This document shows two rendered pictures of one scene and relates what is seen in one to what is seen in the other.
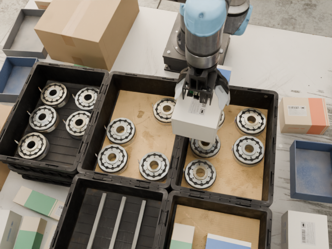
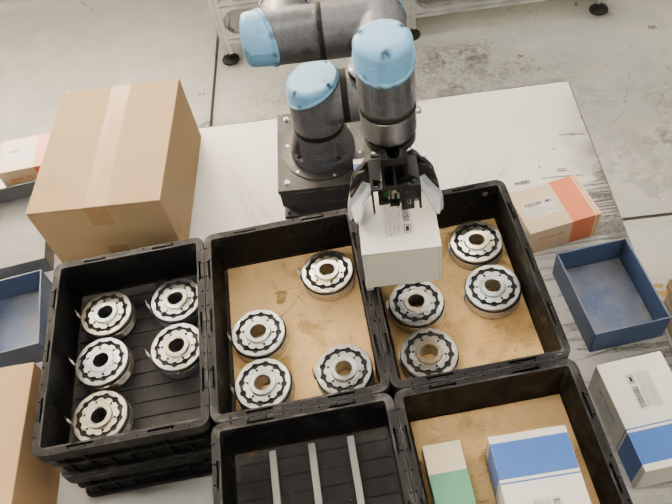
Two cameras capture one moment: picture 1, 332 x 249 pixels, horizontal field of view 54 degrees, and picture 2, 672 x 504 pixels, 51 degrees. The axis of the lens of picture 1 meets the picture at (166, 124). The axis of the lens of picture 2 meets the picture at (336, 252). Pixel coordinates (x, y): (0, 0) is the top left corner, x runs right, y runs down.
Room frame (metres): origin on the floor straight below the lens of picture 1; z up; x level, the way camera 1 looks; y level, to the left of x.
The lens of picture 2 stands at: (-0.17, 0.21, 1.98)
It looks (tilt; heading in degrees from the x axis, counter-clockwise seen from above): 53 degrees down; 342
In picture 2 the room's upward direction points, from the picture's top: 12 degrees counter-clockwise
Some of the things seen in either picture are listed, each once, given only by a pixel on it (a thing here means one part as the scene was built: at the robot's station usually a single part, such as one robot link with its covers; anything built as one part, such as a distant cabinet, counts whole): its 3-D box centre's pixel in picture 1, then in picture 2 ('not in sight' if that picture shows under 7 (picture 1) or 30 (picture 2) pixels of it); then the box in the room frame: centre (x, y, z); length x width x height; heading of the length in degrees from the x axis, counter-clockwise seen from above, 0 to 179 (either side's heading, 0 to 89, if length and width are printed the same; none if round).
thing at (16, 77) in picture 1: (18, 79); (14, 321); (0.95, 0.62, 0.74); 0.20 x 0.15 x 0.07; 166
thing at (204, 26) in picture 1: (204, 22); (384, 70); (0.46, -0.10, 1.41); 0.09 x 0.08 x 0.11; 156
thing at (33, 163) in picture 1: (54, 112); (127, 339); (0.63, 0.38, 0.92); 0.40 x 0.30 x 0.02; 161
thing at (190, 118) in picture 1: (202, 101); (396, 218); (0.48, -0.11, 1.09); 0.20 x 0.12 x 0.09; 156
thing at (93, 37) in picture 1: (91, 19); (123, 171); (1.18, 0.27, 0.80); 0.40 x 0.30 x 0.20; 155
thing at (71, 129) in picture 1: (79, 123); (177, 346); (0.60, 0.31, 0.86); 0.10 x 0.10 x 0.01
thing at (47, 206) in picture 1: (48, 206); not in sight; (0.35, 0.46, 0.73); 0.24 x 0.06 x 0.06; 62
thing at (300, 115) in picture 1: (302, 115); (551, 214); (0.56, -0.53, 0.74); 0.16 x 0.12 x 0.07; 78
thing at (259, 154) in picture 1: (248, 149); (492, 287); (0.41, -0.26, 0.86); 0.10 x 0.10 x 0.01
